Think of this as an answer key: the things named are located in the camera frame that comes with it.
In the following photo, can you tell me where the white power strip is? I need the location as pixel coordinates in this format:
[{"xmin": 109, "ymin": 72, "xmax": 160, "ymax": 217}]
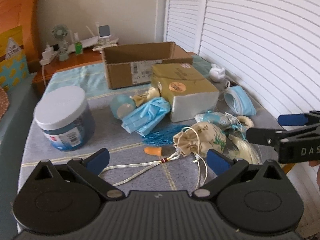
[{"xmin": 40, "ymin": 43, "xmax": 58, "ymax": 66}]

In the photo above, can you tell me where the light blue round pouch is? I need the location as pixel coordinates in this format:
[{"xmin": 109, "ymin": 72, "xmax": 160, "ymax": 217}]
[{"xmin": 110, "ymin": 94, "xmax": 136, "ymax": 120}]

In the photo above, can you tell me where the brown cardboard box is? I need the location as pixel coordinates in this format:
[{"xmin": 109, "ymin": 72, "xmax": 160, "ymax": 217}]
[{"xmin": 103, "ymin": 42, "xmax": 193, "ymax": 89}]

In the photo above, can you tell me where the orange wooden headboard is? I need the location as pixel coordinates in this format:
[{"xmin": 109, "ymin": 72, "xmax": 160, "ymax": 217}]
[{"xmin": 1, "ymin": 0, "xmax": 42, "ymax": 73}]

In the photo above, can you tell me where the white remote control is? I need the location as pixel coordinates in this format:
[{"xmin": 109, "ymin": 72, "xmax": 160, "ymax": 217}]
[{"xmin": 92, "ymin": 43, "xmax": 117, "ymax": 51}]

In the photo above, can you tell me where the gold tissue pack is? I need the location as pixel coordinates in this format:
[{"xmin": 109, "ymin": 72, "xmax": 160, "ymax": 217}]
[{"xmin": 151, "ymin": 63, "xmax": 219, "ymax": 122}]

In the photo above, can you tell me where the brown hair scrunchie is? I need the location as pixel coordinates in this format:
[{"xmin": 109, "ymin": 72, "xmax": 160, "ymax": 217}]
[{"xmin": 236, "ymin": 115, "xmax": 254, "ymax": 129}]

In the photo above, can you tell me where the wooden nightstand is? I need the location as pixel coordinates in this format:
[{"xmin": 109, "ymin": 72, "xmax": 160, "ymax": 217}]
[{"xmin": 33, "ymin": 47, "xmax": 103, "ymax": 98}]

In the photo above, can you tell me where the blue tassel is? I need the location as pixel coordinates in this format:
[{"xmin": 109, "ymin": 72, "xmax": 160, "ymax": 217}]
[{"xmin": 143, "ymin": 125, "xmax": 185, "ymax": 147}]

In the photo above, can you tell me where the white louvered door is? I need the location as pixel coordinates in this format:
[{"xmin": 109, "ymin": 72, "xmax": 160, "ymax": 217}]
[{"xmin": 163, "ymin": 0, "xmax": 320, "ymax": 203}]

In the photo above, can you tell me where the white lid plastic jar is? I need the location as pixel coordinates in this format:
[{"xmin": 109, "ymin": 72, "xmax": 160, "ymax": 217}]
[{"xmin": 34, "ymin": 86, "xmax": 95, "ymax": 151}]

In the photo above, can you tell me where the small screen device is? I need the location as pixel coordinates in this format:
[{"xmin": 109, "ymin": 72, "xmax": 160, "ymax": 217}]
[{"xmin": 98, "ymin": 25, "xmax": 111, "ymax": 45}]

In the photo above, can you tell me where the blue face mask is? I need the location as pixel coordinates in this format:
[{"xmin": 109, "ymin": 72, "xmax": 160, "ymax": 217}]
[
  {"xmin": 224, "ymin": 81, "xmax": 257, "ymax": 116},
  {"xmin": 121, "ymin": 97, "xmax": 171, "ymax": 137}
]

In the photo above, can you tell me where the green spray bottle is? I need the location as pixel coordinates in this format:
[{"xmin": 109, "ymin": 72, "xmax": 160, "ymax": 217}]
[{"xmin": 74, "ymin": 33, "xmax": 83, "ymax": 55}]

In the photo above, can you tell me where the grey blue checked blanket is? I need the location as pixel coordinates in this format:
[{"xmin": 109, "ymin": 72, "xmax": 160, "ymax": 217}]
[{"xmin": 16, "ymin": 55, "xmax": 288, "ymax": 233}]

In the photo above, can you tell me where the green desk fan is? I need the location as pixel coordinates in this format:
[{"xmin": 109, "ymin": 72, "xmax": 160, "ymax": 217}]
[{"xmin": 52, "ymin": 24, "xmax": 69, "ymax": 62}]

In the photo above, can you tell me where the small beige plush doll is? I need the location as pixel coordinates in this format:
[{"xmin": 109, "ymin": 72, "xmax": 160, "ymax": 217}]
[{"xmin": 130, "ymin": 87, "xmax": 160, "ymax": 107}]

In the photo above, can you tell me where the blue embroidered sachet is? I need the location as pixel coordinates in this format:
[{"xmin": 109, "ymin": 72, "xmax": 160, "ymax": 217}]
[{"xmin": 194, "ymin": 112, "xmax": 241, "ymax": 130}]

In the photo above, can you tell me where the white wifi router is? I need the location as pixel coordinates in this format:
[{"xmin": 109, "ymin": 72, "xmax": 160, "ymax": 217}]
[{"xmin": 81, "ymin": 26, "xmax": 99, "ymax": 48}]

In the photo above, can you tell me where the white braided cord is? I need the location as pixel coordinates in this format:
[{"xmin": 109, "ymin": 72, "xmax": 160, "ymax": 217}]
[{"xmin": 98, "ymin": 151, "xmax": 181, "ymax": 187}]

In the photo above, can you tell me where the beige drawstring pouch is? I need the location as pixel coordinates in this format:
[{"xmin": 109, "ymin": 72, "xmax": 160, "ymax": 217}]
[{"xmin": 173, "ymin": 121, "xmax": 226, "ymax": 158}]

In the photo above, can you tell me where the orange earplug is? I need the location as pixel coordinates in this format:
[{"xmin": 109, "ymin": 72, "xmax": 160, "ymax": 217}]
[{"xmin": 144, "ymin": 147, "xmax": 162, "ymax": 157}]

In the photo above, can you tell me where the yellow duck print box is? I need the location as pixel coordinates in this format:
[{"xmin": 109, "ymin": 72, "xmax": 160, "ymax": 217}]
[{"xmin": 0, "ymin": 26, "xmax": 30, "ymax": 92}]

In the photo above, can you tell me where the blonde hair tassel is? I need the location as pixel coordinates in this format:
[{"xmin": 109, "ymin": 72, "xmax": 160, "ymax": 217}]
[{"xmin": 223, "ymin": 135, "xmax": 261, "ymax": 165}]

